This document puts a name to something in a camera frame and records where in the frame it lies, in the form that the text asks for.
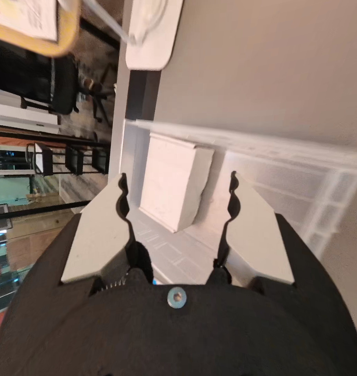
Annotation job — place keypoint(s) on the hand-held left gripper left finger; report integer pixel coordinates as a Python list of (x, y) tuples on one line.
[(99, 235)]

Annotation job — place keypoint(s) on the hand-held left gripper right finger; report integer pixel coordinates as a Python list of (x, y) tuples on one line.
[(257, 235)]

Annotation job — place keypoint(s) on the wooden instruction board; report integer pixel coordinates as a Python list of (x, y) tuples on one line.
[(67, 35)]

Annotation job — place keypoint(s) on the white partition panel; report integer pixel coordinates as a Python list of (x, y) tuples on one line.
[(20, 117)]

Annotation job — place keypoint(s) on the brown wooden beam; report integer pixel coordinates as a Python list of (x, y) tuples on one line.
[(20, 141)]

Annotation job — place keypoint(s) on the clear plastic bin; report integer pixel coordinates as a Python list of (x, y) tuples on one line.
[(284, 182)]

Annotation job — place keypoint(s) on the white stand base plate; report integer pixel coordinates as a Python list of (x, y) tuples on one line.
[(166, 44)]

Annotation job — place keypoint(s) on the white cardboard box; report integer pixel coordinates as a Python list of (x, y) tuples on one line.
[(169, 176)]

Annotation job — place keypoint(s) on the black metal pole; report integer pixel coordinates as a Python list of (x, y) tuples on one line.
[(49, 208)]

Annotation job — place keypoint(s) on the clear acrylic rod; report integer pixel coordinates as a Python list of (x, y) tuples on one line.
[(108, 20)]

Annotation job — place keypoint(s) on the white instruction sheet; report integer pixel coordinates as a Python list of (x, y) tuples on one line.
[(25, 14)]

